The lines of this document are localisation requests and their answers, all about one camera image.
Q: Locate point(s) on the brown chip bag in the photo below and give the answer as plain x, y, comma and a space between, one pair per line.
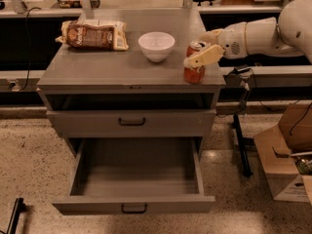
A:
108, 35

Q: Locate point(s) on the white ceramic bowl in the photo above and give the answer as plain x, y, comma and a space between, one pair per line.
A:
156, 46

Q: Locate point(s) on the open grey bottom drawer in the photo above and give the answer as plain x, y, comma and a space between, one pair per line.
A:
136, 176

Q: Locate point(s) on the grey drawer cabinet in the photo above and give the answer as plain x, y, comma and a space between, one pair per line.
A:
96, 80

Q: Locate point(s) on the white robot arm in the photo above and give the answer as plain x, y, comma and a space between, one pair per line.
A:
289, 35

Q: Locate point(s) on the brown cardboard box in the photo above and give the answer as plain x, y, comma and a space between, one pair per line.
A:
285, 155

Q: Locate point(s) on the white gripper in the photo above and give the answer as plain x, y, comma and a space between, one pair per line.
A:
232, 39

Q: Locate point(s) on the closed grey middle drawer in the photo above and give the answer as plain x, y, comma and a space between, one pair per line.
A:
132, 123

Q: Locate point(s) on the black camera tripod stand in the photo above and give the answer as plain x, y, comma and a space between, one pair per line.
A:
242, 73

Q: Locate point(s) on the red coke can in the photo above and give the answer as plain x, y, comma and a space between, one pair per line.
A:
194, 75

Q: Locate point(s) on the black bar bottom left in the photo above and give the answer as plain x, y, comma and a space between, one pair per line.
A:
18, 209

